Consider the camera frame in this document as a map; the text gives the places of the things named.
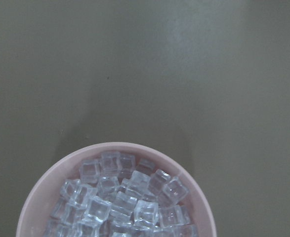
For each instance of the pink bowl of ice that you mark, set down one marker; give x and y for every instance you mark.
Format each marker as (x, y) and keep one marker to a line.
(121, 188)

